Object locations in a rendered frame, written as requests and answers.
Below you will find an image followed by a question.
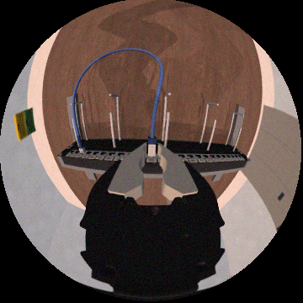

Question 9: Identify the blue cable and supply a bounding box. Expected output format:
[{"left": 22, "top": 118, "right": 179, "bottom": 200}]
[{"left": 72, "top": 48, "right": 163, "bottom": 141}]

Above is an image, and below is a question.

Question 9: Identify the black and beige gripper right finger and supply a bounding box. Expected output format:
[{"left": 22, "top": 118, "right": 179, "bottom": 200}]
[{"left": 156, "top": 143, "right": 225, "bottom": 227}]

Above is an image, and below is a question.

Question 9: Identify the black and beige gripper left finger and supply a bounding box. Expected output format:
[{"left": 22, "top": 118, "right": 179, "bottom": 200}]
[{"left": 79, "top": 142, "right": 148, "bottom": 229}]

